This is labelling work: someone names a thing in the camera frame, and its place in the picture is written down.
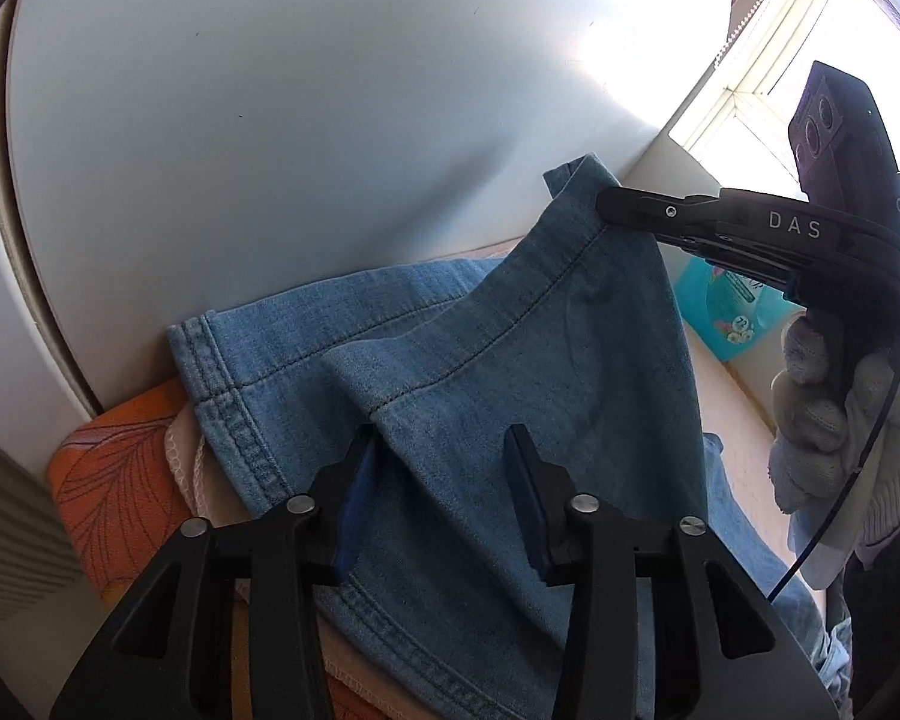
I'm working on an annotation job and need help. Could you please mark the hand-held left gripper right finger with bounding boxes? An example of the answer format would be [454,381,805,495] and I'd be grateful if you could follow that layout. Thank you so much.
[504,424,841,720]

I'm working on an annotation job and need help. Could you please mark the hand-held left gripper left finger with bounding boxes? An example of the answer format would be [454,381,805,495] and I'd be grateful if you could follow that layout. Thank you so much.
[49,424,380,720]

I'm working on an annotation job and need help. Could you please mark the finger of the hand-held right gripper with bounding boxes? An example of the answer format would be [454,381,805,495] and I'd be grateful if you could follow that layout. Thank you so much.
[596,187,721,235]
[656,234,805,308]

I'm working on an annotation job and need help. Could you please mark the blue denim pants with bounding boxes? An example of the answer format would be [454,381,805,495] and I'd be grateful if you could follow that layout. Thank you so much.
[166,154,856,720]

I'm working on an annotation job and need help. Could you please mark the person's right forearm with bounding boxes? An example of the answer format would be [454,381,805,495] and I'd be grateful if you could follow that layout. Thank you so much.
[832,532,900,720]

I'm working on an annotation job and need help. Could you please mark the person's right hand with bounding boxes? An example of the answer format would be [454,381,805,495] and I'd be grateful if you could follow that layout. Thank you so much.
[766,311,900,590]

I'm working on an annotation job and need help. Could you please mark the blue detergent bottle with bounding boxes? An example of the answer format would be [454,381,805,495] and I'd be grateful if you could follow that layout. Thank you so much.
[675,253,811,365]

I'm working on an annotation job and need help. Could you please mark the white framed window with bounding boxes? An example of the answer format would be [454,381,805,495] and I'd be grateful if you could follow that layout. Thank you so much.
[664,0,900,192]

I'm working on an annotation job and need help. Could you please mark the orange printed blanket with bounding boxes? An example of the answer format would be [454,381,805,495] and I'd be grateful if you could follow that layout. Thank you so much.
[45,377,436,720]

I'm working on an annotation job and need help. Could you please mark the grey ribbed panel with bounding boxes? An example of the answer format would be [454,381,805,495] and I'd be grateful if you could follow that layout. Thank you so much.
[0,416,80,635]

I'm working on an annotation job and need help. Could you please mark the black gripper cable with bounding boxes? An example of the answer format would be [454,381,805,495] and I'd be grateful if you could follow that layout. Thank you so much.
[766,349,900,605]

